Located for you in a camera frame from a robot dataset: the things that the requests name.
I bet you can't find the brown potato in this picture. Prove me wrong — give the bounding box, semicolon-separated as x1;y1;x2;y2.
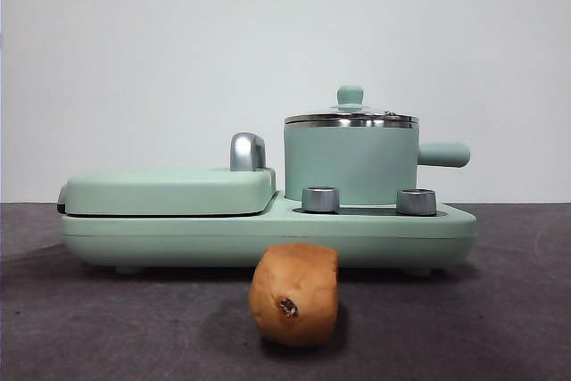
248;241;340;349

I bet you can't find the chrome griddle cover handle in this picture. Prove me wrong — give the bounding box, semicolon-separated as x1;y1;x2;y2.
229;131;269;173

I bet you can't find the mint green steamer pot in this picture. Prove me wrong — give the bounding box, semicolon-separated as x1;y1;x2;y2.
283;120;471;206

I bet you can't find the glass lid with green knob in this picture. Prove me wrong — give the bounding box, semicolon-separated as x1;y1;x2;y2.
284;84;419;128

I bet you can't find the silver control knob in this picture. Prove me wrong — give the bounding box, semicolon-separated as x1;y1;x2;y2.
395;187;437;216
302;186;341;213

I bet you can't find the mint green griddle cover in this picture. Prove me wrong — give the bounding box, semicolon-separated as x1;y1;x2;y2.
56;165;278;218

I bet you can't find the mint green breakfast machine base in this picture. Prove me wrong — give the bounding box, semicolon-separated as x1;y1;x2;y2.
61;189;478;277

